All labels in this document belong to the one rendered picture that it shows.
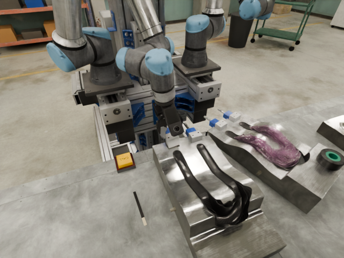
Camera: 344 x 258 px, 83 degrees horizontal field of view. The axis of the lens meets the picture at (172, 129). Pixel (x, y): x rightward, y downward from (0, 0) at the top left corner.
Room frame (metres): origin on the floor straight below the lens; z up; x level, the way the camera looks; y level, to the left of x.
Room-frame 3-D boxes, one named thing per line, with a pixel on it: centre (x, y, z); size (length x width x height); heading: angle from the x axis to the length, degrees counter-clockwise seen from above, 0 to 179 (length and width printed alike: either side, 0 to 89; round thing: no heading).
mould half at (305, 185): (0.60, -0.43, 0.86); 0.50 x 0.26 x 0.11; 38
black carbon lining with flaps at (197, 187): (0.41, -0.13, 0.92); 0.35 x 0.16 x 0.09; 21
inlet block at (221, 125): (0.77, -0.21, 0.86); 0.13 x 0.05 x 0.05; 38
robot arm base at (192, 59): (1.09, -0.13, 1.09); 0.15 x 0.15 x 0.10
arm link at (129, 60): (0.61, 0.11, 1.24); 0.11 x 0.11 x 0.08; 57
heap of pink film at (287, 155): (0.59, -0.42, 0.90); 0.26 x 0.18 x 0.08; 38
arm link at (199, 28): (1.10, -0.13, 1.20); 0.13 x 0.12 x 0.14; 139
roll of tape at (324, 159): (0.47, -0.59, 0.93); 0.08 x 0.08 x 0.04
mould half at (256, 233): (0.39, -0.13, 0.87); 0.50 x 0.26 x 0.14; 21
